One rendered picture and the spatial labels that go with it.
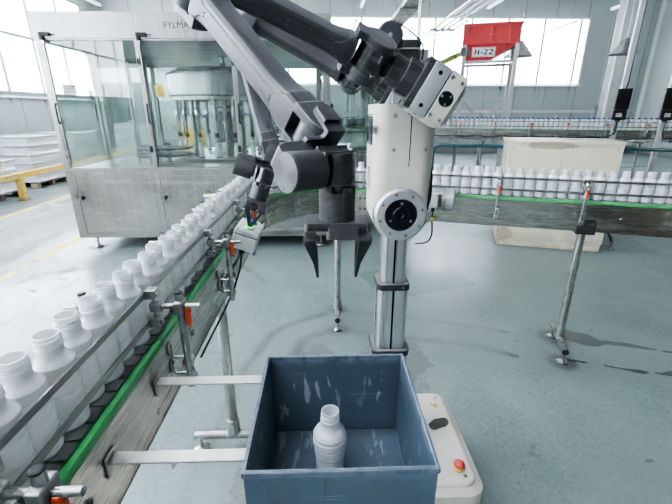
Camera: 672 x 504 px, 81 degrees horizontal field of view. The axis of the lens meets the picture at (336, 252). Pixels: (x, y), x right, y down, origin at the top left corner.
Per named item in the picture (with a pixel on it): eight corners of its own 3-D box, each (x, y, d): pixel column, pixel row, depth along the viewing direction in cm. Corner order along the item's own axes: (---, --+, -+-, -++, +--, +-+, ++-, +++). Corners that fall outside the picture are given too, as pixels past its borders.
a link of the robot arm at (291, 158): (329, 102, 62) (307, 143, 68) (266, 99, 54) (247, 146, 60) (370, 158, 58) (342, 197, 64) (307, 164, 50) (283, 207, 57)
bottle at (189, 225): (180, 273, 123) (173, 222, 117) (187, 266, 129) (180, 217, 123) (200, 273, 123) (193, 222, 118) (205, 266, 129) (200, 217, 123)
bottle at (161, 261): (152, 312, 100) (141, 250, 94) (149, 302, 104) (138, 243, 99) (177, 306, 103) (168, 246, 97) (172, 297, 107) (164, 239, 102)
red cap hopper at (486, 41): (446, 195, 729) (463, 23, 635) (447, 189, 794) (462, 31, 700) (500, 198, 705) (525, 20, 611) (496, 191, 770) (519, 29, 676)
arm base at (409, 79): (428, 63, 96) (401, 108, 100) (400, 44, 95) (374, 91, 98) (438, 58, 88) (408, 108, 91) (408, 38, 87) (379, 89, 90)
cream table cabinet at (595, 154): (584, 236, 492) (606, 138, 453) (600, 253, 436) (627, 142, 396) (490, 229, 521) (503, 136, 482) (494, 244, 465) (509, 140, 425)
